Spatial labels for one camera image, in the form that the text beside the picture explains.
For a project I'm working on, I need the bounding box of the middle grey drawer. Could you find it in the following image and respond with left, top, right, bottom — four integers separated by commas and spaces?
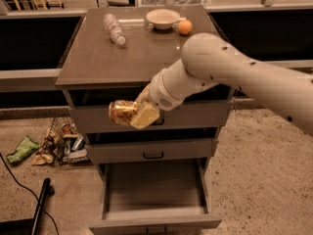
86, 138, 218, 164

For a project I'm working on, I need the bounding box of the grey drawer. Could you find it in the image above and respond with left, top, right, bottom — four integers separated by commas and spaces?
89, 159, 221, 235
68, 101, 231, 134
86, 138, 218, 164

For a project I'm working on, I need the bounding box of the wire basket with snacks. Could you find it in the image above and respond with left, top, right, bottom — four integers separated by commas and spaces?
48, 117, 89, 165

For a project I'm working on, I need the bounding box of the bottom grey drawer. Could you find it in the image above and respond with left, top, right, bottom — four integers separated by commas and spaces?
89, 159, 221, 235

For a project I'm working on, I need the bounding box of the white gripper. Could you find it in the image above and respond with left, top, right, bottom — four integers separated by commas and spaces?
130, 70, 183, 129

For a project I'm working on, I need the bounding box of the grey metal railing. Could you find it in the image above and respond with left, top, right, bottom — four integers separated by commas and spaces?
0, 60, 313, 93

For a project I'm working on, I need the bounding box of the orange fruit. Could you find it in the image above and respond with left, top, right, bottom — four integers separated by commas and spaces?
178, 20, 193, 35

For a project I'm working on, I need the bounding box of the orange gold can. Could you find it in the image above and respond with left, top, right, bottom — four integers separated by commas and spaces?
109, 100, 141, 125

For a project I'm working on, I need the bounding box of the white bowl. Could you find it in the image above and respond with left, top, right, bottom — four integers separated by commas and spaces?
146, 9, 180, 30

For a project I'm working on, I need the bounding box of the grey drawer cabinet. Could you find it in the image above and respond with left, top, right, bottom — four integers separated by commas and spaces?
54, 5, 244, 235

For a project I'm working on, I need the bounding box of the crumpled tan wrapper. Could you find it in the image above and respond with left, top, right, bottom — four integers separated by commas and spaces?
32, 154, 54, 165

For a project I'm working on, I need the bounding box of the black cable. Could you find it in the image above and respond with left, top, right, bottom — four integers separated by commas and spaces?
0, 152, 61, 235

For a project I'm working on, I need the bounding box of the clear plastic water bottle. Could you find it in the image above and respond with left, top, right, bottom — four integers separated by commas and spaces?
103, 14, 126, 46

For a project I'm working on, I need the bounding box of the top grey drawer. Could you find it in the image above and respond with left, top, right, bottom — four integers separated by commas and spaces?
68, 101, 231, 134

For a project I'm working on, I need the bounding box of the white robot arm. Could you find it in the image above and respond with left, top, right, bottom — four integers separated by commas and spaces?
137, 33, 313, 135

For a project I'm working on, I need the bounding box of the green snack bag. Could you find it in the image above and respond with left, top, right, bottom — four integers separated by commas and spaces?
6, 135, 40, 165

